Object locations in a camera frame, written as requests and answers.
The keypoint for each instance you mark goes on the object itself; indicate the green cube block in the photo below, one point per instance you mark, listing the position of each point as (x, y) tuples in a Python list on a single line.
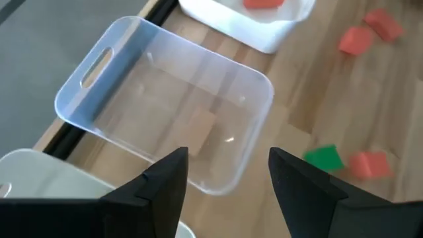
[(324, 158)]

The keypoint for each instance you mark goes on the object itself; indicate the clear plastic bin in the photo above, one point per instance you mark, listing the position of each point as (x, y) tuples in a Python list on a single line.
[(132, 82)]

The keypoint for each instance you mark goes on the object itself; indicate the small red block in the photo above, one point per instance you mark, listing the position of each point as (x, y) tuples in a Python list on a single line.
[(370, 164)]

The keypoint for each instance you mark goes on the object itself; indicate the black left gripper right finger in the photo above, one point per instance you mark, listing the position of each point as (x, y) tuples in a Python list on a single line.
[(324, 211)]

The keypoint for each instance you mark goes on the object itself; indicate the short red bar block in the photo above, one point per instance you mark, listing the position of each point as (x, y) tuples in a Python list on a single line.
[(383, 24)]

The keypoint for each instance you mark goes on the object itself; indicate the red cylinder block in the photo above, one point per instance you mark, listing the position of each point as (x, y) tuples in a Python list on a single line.
[(262, 3)]

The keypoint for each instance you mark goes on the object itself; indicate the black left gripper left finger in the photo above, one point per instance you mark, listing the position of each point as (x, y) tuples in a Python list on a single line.
[(132, 211)]

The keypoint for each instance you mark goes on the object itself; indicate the white plastic bin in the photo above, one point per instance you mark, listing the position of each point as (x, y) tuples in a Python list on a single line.
[(39, 175), (251, 29)]

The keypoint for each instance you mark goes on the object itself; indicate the red wedge block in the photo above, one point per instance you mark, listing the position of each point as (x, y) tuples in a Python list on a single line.
[(355, 40)]

